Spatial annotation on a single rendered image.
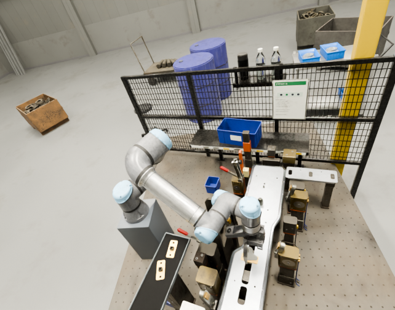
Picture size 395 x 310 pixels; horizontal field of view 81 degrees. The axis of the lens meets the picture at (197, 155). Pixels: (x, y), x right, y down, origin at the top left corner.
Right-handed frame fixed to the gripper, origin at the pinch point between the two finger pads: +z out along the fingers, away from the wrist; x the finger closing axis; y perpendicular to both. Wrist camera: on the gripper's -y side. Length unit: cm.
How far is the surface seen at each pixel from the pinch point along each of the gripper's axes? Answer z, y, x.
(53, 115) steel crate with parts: 95, -469, 228
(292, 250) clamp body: 6.2, 19.2, 7.4
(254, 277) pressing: 11.2, 4.1, -8.1
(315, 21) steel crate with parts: 50, 32, 559
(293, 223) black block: 11.7, 18.7, 25.2
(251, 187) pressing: 11.4, -7.4, 45.0
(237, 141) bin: 5, -24, 82
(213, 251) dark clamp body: 3.8, -16.4, -4.3
